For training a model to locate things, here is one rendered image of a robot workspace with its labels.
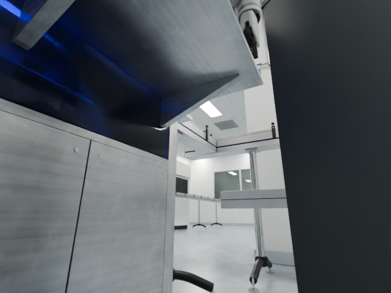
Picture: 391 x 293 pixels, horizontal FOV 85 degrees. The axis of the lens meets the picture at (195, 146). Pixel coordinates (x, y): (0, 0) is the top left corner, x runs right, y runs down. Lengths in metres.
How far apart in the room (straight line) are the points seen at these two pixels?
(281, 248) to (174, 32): 1.85
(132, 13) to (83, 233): 0.56
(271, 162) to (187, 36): 1.66
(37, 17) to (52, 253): 0.49
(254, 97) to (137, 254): 2.01
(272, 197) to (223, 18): 1.14
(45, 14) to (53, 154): 0.29
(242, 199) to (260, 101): 1.20
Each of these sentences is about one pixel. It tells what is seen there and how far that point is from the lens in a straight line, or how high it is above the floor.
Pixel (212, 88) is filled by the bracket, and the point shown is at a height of 0.83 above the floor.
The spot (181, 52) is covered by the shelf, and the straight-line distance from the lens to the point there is 0.72.
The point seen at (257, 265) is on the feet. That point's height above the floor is 0.11.
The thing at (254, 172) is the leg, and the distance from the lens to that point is 1.56.
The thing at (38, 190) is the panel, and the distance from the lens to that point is 0.57.
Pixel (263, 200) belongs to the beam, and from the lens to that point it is 1.51.
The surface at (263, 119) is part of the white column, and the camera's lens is 2.29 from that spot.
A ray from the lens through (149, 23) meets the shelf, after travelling 0.65.
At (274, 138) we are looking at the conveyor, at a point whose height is 0.89.
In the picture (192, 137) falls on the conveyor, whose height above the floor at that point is 0.84.
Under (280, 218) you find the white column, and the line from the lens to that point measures 2.08.
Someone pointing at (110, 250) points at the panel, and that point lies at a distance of 0.69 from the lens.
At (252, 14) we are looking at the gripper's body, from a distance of 0.89.
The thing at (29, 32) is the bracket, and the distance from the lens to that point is 0.60.
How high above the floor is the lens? 0.38
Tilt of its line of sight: 18 degrees up
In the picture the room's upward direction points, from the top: straight up
